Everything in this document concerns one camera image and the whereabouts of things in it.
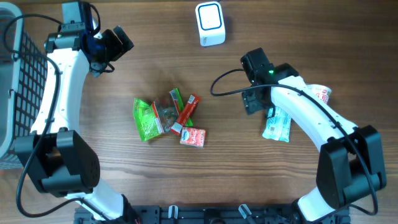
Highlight red stick packet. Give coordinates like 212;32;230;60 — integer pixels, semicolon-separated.
170;95;201;135

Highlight teal tissue pack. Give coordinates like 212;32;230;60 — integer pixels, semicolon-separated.
262;107;292;142

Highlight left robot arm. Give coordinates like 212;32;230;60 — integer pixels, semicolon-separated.
15;1;141;223

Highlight grey plastic shopping basket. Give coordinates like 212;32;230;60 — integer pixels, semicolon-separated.
1;2;47;170

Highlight white barcode scanner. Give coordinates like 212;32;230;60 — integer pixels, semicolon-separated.
195;1;226;47

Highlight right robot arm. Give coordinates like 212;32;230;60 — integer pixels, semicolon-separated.
240;48;387;223

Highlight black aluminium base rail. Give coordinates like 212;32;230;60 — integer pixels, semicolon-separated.
73;203;351;224

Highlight green snack bag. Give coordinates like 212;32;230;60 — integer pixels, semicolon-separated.
132;98;164;141

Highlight instant noodle cup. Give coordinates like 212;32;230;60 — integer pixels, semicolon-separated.
307;84;332;104

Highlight clear candy bag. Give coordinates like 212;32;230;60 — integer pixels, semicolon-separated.
151;88;184;134

